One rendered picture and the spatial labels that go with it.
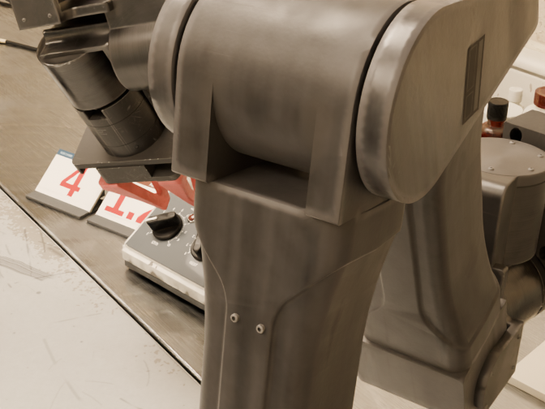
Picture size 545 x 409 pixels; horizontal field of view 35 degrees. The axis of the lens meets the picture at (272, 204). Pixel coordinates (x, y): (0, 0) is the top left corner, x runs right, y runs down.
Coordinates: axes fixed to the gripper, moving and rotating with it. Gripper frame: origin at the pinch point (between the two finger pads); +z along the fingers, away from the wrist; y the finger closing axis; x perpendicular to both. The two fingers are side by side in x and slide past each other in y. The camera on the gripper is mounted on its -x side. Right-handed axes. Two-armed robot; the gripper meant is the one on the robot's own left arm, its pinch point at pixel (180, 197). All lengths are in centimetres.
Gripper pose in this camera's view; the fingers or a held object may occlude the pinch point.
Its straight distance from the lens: 79.2
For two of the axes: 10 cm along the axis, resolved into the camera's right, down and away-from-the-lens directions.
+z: 3.4, 6.0, 7.3
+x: -2.1, 8.0, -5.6
